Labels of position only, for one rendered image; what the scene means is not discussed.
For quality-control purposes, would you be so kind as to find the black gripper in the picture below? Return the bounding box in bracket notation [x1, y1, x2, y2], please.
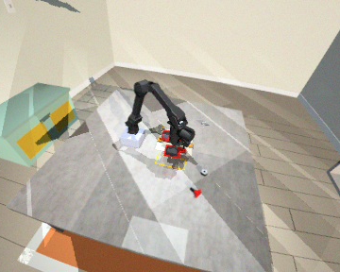
[165, 133, 179, 157]

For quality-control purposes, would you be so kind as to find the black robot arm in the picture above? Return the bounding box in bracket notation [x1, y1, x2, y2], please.
[125, 80, 196, 147]

